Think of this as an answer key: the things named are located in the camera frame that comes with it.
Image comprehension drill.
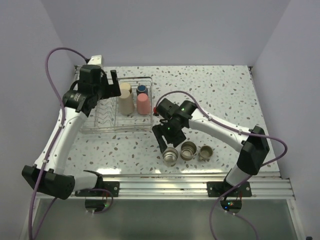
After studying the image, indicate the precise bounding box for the small olive handled cup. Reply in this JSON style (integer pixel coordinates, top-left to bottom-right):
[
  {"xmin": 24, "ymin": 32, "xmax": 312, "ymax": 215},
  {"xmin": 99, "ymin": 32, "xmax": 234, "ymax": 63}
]
[{"xmin": 198, "ymin": 145, "xmax": 214, "ymax": 162}]

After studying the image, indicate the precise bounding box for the pink plastic cup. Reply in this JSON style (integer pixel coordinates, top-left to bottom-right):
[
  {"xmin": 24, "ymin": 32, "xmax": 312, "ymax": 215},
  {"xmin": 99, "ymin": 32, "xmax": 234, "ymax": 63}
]
[{"xmin": 136, "ymin": 93, "xmax": 151, "ymax": 115}]

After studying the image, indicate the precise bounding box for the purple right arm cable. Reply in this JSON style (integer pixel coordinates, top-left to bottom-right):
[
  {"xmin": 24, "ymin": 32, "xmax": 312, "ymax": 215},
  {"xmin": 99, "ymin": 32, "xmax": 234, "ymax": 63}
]
[{"xmin": 155, "ymin": 90, "xmax": 288, "ymax": 240}]

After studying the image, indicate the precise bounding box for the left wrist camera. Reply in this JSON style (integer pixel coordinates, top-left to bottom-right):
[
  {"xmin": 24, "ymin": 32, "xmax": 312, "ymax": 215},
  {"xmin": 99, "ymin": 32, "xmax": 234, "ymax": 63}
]
[{"xmin": 87, "ymin": 55, "xmax": 104, "ymax": 68}]

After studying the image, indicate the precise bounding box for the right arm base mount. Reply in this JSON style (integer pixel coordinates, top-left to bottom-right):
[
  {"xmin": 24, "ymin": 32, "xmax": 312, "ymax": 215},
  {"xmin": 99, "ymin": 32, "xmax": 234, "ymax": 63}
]
[{"xmin": 206, "ymin": 180, "xmax": 253, "ymax": 198}]

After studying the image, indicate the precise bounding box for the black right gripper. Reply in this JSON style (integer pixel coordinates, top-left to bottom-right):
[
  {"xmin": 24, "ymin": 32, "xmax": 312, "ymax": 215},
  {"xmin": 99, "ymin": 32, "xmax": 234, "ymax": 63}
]
[{"xmin": 152, "ymin": 119, "xmax": 187, "ymax": 153}]

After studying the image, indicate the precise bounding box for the dark blue ceramic mug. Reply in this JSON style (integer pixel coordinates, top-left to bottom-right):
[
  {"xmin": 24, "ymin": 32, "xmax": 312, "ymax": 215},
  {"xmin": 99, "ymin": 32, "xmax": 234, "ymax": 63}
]
[{"xmin": 136, "ymin": 84, "xmax": 148, "ymax": 95}]

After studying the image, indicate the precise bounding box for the steel wire dish rack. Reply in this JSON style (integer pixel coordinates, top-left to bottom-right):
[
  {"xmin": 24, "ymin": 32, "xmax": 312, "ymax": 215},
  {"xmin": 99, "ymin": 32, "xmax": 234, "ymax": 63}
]
[{"xmin": 80, "ymin": 76, "xmax": 153, "ymax": 134}]

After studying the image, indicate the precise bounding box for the aluminium rail table edge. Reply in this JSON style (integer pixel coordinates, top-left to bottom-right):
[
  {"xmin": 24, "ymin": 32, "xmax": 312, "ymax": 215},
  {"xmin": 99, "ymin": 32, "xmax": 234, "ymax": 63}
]
[{"xmin": 32, "ymin": 172, "xmax": 293, "ymax": 200}]

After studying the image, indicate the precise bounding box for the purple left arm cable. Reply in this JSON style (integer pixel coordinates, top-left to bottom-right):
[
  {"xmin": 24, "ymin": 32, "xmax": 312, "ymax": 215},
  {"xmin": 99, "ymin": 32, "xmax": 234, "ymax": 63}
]
[{"xmin": 27, "ymin": 47, "xmax": 91, "ymax": 240}]

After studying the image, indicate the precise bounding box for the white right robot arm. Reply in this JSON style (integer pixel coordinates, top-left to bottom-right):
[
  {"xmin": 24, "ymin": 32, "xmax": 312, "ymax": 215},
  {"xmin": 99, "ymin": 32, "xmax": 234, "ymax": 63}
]
[{"xmin": 152, "ymin": 98, "xmax": 270, "ymax": 197}]

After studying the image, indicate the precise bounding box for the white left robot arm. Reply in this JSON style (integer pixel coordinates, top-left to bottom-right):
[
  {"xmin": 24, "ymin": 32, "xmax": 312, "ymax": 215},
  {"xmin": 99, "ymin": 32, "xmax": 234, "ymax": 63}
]
[{"xmin": 21, "ymin": 64, "xmax": 121, "ymax": 200}]

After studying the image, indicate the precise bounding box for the beige plastic cup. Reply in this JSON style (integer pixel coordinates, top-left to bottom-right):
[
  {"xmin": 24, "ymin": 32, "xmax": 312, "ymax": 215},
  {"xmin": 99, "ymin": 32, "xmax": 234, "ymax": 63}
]
[{"xmin": 118, "ymin": 89, "xmax": 135, "ymax": 115}]

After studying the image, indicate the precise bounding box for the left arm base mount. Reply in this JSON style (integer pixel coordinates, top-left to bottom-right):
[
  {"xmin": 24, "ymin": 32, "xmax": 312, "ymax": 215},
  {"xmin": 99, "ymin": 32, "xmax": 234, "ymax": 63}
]
[{"xmin": 74, "ymin": 180, "xmax": 120, "ymax": 198}]

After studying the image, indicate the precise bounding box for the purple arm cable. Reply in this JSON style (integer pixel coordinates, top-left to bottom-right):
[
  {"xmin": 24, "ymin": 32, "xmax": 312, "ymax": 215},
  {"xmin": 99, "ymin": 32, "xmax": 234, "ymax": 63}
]
[
  {"xmin": 155, "ymin": 90, "xmax": 288, "ymax": 240},
  {"xmin": 27, "ymin": 47, "xmax": 91, "ymax": 240}
]

